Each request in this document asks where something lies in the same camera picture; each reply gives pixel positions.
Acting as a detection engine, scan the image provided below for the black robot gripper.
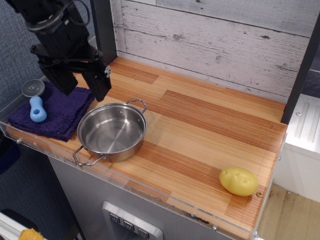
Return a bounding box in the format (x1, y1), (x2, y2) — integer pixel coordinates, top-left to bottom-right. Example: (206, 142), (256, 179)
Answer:
(29, 23), (112, 102)

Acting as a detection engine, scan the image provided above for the stainless steel pot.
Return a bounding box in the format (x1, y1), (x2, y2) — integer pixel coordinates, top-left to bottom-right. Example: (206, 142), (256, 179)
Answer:
(73, 99), (148, 166)

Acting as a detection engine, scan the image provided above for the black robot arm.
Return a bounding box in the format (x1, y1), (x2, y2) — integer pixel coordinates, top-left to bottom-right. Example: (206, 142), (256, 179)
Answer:
(8, 0), (112, 102)

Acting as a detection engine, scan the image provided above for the purple folded cloth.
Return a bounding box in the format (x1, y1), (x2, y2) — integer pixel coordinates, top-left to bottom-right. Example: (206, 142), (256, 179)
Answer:
(7, 81), (95, 142)

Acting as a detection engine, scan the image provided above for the clear acrylic edge guard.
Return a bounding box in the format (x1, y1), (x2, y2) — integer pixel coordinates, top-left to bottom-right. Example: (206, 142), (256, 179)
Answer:
(1, 116), (286, 240)

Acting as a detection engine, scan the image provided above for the silver toy fridge cabinet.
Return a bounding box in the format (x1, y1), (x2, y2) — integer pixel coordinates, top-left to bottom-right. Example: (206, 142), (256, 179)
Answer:
(47, 156), (241, 240)

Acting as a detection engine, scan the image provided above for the yellow object at corner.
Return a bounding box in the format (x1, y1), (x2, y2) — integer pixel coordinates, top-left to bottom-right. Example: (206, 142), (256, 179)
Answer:
(18, 228), (45, 240)

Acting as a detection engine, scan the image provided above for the yellow toy potato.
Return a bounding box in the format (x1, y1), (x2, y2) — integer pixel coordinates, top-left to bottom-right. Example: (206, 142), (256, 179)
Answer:
(219, 166), (259, 197)

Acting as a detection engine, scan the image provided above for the white aluminium side unit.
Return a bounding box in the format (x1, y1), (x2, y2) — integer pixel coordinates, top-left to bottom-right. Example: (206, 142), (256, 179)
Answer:
(273, 94), (320, 202)

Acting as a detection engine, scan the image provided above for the white rail bottom left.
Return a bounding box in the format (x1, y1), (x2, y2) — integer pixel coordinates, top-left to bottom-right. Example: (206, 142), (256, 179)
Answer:
(0, 213), (26, 240)

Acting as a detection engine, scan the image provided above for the dark right shelf post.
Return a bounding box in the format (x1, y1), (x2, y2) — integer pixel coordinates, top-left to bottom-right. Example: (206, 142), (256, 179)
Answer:
(280, 16), (320, 124)

